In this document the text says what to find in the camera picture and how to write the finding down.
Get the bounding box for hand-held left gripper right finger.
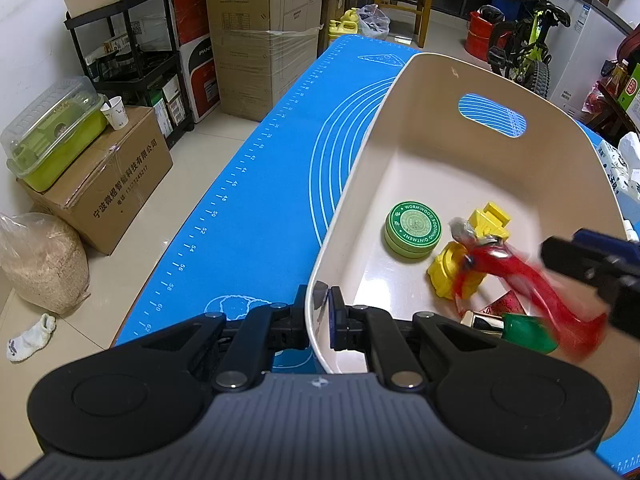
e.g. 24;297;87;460
327;287;506;391

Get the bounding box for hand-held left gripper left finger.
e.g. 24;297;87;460
135;285;311;393

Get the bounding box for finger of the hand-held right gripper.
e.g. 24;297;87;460
574;228;640;261
542;236;608;281

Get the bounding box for red handled pliers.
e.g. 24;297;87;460
448;217;608;361

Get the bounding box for red patterned gift box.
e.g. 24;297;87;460
482;292;526;318

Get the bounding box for green bottle with gold cap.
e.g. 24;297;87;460
460;310;558;356

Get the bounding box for green round tin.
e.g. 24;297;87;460
384;201;443;260

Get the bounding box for yellow plastic toy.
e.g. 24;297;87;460
426;201;513;301

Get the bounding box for beige plastic storage bin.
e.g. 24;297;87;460
305;51;636;431

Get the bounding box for white patterned tissue box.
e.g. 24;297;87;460
599;131;640;198

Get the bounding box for blue silicone baking mat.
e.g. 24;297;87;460
112;35;640;476

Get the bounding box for green and white carton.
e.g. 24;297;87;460
620;62;640;111

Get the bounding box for black and green bicycle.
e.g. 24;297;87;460
487;0;571;96

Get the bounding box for brown cardboard box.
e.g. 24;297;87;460
17;105;173;256

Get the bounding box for red bucket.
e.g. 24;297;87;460
465;5;503;56

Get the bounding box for clear bag of grains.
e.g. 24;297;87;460
0;212;91;316

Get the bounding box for white sock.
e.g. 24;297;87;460
7;312;57;363

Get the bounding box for red and white appliance box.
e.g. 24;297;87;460
175;0;221;123

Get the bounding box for white paper cup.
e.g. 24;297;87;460
100;96;129;131

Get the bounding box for tall air purifier cardboard box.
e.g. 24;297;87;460
204;0;326;121

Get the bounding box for yellow plastic jug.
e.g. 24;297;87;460
327;7;361;38

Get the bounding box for clear plastic bag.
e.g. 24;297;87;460
357;4;391;41

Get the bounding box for green container with clear lid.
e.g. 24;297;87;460
0;76;108;193

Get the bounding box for black shelf cart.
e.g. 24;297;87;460
64;0;196;148

